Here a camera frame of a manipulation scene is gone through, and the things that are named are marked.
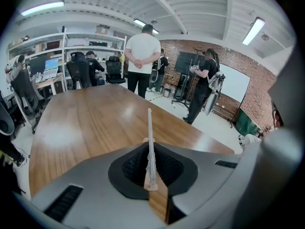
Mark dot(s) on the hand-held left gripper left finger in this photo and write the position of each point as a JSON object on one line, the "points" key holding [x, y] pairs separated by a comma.
{"points": [[95, 187]]}

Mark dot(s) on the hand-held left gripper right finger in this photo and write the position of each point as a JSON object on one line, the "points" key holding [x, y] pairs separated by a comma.
{"points": [[202, 175]]}

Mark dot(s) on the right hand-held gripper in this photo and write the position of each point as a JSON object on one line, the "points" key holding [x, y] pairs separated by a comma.
{"points": [[269, 175]]}

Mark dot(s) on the thin white card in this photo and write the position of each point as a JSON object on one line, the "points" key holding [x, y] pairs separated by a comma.
{"points": [[149, 125]]}

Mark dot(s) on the green board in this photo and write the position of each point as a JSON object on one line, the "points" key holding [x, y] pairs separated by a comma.
{"points": [[246, 123]]}

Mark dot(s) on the small waste bin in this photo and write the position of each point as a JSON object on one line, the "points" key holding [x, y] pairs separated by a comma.
{"points": [[166, 92]]}

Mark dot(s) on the grey backpack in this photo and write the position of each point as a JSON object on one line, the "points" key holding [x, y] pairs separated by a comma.
{"points": [[216, 82]]}

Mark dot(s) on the white whiteboard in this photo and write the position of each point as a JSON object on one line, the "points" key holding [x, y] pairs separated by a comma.
{"points": [[234, 81]]}

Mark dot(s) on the black screen on stand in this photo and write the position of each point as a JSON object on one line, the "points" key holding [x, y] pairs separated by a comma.
{"points": [[186, 62]]}

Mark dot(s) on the wooden office desk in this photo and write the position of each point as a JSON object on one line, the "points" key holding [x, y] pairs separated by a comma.
{"points": [[51, 81]]}

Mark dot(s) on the black office chair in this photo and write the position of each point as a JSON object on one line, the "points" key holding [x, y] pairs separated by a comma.
{"points": [[114, 70], [78, 73]]}

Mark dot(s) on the grey office chair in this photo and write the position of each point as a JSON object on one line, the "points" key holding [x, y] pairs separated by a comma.
{"points": [[25, 94]]}

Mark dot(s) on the open laptop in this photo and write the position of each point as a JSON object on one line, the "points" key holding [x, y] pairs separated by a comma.
{"points": [[51, 67]]}

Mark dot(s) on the black computer monitor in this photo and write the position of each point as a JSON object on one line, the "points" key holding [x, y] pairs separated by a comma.
{"points": [[37, 64]]}

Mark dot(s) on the ceiling tube light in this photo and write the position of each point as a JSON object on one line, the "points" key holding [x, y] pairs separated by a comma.
{"points": [[140, 23], [43, 7], [254, 30]]}

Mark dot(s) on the white storage shelf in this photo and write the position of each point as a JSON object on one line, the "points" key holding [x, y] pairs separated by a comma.
{"points": [[71, 42]]}

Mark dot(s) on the cardboard box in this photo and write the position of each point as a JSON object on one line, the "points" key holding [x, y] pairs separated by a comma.
{"points": [[103, 29]]}

